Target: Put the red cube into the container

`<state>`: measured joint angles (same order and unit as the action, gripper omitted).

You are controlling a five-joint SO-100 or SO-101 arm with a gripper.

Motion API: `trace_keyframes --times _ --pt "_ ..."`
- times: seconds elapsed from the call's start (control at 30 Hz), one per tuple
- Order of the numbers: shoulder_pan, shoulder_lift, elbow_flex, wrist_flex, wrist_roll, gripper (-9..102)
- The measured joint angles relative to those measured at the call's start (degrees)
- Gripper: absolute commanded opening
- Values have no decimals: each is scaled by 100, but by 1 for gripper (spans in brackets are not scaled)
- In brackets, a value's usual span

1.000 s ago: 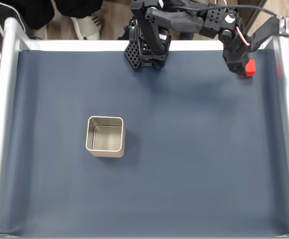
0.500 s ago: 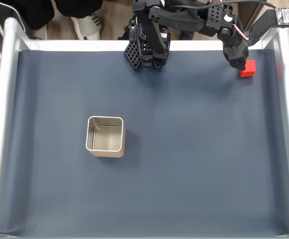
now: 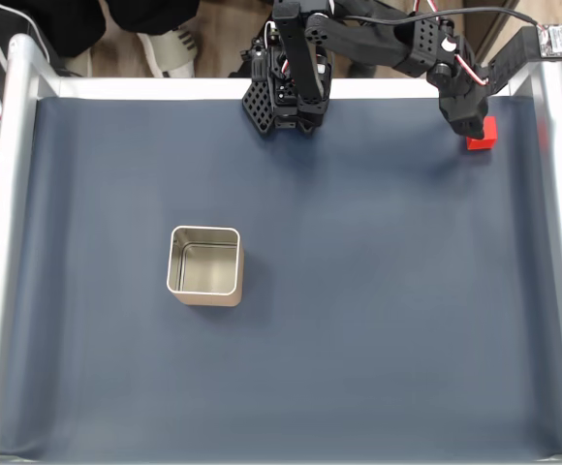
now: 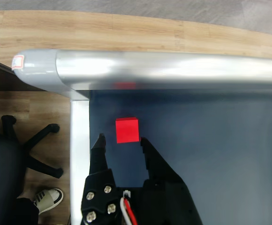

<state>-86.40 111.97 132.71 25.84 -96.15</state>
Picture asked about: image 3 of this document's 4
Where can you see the dark brown cabinet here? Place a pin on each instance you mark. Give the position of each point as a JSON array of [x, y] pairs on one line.
[[484, 29]]

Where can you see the person's leg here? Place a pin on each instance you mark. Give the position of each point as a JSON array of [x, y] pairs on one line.
[[165, 12], [68, 19]]

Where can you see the person's white striped shoe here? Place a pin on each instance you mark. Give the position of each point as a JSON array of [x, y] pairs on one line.
[[172, 51]]

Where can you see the black case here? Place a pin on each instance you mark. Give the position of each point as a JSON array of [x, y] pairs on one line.
[[0, 29]]

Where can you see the camera circuit board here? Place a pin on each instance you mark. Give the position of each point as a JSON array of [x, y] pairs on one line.
[[559, 41]]

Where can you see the aluminium frame rail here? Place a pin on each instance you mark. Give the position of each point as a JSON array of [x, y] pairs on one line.
[[559, 242], [116, 461], [5, 194], [140, 88]]

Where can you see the square metal tin container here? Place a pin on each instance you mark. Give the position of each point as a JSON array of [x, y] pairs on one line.
[[208, 261]]

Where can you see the red cube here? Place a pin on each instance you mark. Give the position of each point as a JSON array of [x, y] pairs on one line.
[[488, 138]]

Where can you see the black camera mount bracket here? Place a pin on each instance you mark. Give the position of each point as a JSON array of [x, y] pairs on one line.
[[511, 55]]

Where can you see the blue-grey table mat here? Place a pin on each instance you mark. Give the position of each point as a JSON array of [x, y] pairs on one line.
[[358, 339]]

